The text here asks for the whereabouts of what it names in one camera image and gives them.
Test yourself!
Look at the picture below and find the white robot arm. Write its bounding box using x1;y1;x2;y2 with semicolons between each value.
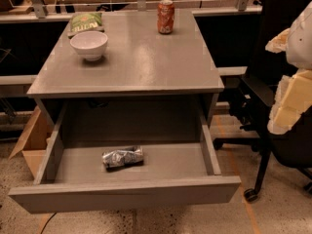
265;2;312;135

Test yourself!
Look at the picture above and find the grey cabinet counter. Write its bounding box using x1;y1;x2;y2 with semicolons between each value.
28;10;223;146

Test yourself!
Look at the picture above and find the orange soda can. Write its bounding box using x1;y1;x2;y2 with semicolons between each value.
157;0;175;34

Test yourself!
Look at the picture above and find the open grey top drawer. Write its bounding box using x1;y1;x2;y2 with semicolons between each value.
9;103;241;214

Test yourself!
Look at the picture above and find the white bowl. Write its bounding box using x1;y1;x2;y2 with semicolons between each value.
70;31;108;61

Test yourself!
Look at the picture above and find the green chip bag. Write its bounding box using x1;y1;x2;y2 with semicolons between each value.
67;12;104;38

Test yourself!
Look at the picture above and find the cardboard box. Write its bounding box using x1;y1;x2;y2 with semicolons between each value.
9;106;52;176

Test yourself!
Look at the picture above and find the black office chair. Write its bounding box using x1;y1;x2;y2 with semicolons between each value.
213;0;312;202

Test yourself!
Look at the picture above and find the black floor cable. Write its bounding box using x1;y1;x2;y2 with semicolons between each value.
39;212;58;234

